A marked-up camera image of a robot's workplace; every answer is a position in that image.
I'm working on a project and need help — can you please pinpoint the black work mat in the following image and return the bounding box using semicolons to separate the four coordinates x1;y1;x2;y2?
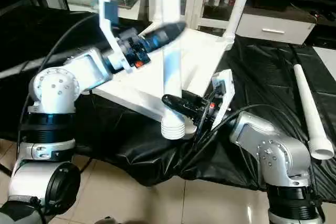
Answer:
0;5;336;204

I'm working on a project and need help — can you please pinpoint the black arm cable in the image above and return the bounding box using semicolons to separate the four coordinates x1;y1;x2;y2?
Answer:
181;87;322;201
17;13;103;142

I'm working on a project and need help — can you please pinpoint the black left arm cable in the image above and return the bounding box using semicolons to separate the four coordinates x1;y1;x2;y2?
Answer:
17;13;103;142

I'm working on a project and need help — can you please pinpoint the white plastic table top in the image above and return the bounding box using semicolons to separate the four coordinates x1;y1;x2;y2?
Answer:
62;21;235;140

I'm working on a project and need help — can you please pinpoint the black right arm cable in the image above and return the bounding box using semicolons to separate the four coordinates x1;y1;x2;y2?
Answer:
181;87;322;201

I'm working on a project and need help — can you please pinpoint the white glass door cabinet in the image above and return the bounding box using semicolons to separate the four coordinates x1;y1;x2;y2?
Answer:
148;0;253;33

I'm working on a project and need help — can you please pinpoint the white drawer unit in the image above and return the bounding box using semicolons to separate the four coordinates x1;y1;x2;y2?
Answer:
235;6;318;46

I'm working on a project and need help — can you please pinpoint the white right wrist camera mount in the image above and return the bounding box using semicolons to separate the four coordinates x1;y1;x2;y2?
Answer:
209;68;235;131

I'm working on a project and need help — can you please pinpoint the black stand leg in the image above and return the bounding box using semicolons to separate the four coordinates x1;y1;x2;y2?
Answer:
0;162;14;177

